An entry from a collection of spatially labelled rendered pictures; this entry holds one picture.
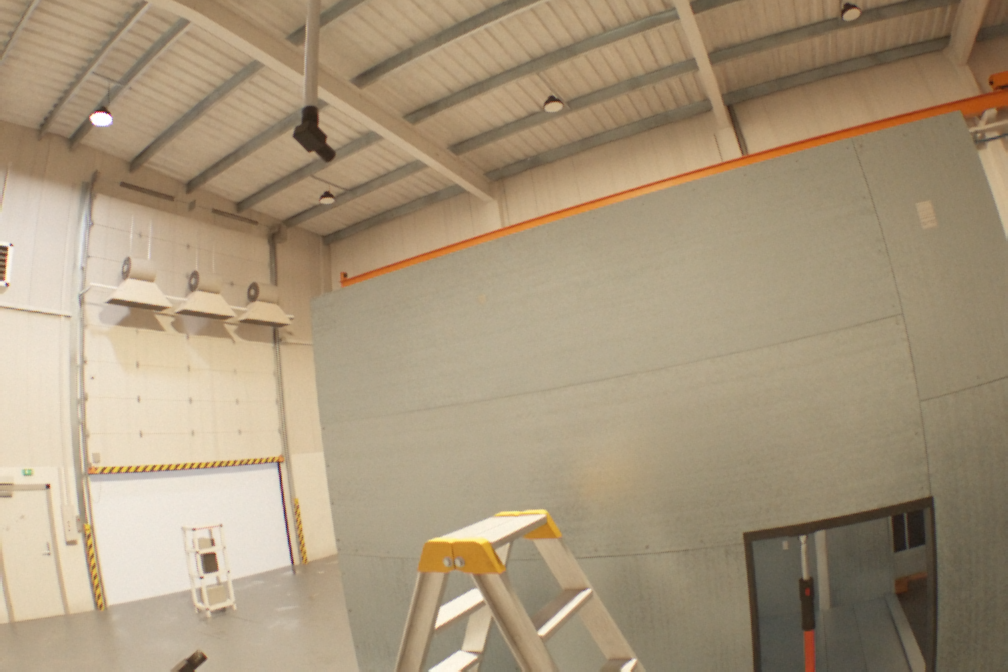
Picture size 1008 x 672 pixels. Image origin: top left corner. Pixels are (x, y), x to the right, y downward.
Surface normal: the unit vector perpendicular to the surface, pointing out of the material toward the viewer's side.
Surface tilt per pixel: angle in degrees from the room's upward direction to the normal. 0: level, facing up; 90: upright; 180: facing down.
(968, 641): 90
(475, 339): 90
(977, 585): 90
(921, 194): 90
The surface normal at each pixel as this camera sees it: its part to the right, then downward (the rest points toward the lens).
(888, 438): -0.47, -0.14
